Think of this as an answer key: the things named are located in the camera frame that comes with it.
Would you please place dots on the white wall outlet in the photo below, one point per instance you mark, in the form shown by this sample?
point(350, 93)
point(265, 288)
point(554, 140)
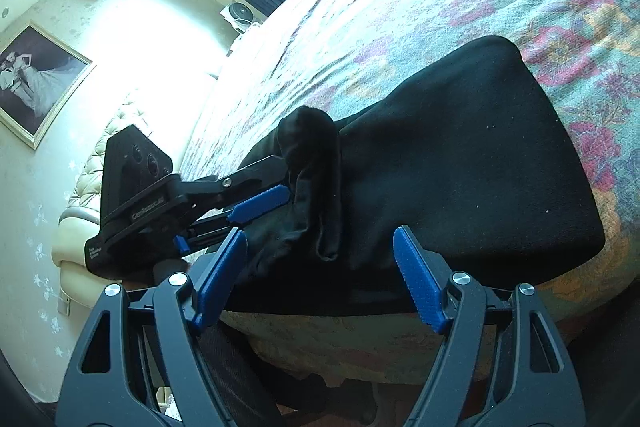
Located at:
point(64, 302)

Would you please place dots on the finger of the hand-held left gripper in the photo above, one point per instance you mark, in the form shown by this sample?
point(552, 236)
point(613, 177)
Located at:
point(240, 179)
point(260, 204)

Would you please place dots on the black pants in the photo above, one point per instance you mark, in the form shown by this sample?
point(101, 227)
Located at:
point(450, 157)

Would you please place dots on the white fan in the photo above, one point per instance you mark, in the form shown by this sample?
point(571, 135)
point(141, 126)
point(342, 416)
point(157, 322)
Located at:
point(240, 13)

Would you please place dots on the framed wall picture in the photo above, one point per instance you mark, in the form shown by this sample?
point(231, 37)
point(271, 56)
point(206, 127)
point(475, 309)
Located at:
point(35, 77)

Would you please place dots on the cream tufted headboard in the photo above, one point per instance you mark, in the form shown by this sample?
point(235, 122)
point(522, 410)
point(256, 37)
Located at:
point(80, 247)

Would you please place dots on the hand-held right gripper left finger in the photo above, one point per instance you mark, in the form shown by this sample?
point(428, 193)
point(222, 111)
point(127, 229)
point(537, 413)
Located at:
point(220, 277)

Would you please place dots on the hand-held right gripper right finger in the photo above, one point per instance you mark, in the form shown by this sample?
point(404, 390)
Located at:
point(417, 277)

